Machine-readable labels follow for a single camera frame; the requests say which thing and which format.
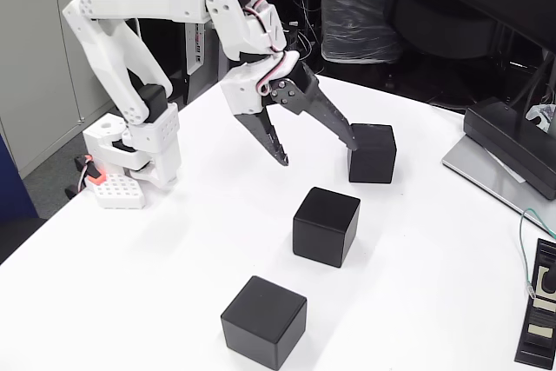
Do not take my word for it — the black cube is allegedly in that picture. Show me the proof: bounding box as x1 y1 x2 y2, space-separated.
292 186 361 269
220 275 308 371
347 123 398 184

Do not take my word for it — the bin with clear plastic bag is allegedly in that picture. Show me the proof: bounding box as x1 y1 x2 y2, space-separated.
314 0 403 64

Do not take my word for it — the black office chair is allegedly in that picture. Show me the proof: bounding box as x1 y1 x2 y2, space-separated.
388 0 500 62

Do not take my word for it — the orange black controller board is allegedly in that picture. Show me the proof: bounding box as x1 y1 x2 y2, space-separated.
64 154 108 198

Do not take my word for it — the silver monitor stand base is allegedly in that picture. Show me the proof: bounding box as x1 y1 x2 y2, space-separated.
441 131 556 233

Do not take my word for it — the grey metal cabinet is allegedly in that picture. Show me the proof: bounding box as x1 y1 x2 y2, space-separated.
0 0 179 179

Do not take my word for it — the white plastic bag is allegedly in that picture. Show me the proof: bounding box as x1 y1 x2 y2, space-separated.
525 103 556 132

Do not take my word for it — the blue partition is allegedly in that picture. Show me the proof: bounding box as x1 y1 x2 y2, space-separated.
0 134 39 222

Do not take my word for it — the black plastic tray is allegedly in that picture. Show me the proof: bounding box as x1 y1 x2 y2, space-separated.
513 238 556 370

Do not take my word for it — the red white servo cable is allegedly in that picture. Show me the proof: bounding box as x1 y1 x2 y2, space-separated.
242 0 301 96

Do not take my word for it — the green cable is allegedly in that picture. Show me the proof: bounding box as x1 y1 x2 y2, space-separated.
519 207 556 298

